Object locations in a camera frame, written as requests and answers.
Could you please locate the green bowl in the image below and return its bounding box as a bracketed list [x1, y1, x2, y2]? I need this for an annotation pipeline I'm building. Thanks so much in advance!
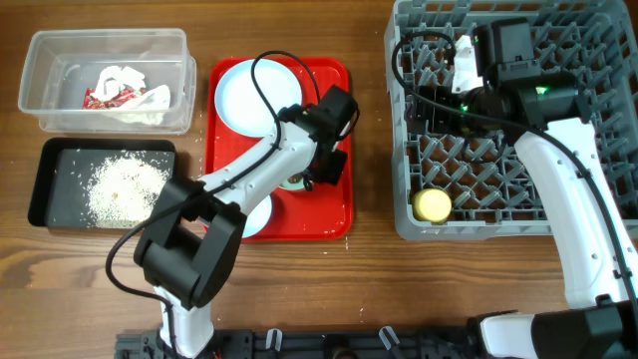
[279, 173, 305, 191]

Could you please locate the light blue bowl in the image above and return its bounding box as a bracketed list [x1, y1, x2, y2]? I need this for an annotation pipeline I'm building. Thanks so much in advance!
[242, 195, 273, 238]

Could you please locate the yellow plastic cup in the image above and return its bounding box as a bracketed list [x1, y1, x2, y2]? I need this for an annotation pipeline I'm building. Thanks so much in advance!
[412, 188, 453, 223]

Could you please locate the light blue plate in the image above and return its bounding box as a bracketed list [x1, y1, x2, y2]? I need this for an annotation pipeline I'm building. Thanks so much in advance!
[214, 59, 303, 138]

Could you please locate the white rice pile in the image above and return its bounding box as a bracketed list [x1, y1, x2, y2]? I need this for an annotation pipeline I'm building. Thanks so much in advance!
[86, 152, 172, 229]

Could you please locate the red snack wrapper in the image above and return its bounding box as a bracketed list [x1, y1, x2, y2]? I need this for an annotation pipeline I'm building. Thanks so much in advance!
[83, 88, 146, 110]

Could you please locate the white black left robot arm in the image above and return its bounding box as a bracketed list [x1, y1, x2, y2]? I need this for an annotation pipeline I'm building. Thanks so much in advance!
[134, 86, 359, 358]

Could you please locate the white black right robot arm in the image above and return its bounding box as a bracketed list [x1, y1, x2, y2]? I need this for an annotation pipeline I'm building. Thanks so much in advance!
[412, 18, 637, 358]

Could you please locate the grey dishwasher rack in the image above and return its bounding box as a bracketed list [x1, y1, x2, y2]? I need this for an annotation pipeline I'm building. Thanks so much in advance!
[384, 1, 637, 240]

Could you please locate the black food waste tray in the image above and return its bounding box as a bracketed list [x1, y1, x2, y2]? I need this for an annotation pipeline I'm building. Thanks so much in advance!
[28, 138, 176, 228]

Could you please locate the clear plastic waste bin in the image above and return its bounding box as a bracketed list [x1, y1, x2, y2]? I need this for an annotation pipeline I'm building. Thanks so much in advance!
[18, 28, 196, 135]

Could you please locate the red serving tray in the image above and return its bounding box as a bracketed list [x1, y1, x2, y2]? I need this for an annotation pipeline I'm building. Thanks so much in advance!
[203, 57, 354, 242]

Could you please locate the black mounting rail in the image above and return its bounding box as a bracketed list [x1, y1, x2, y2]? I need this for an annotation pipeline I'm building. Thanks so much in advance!
[114, 324, 479, 359]

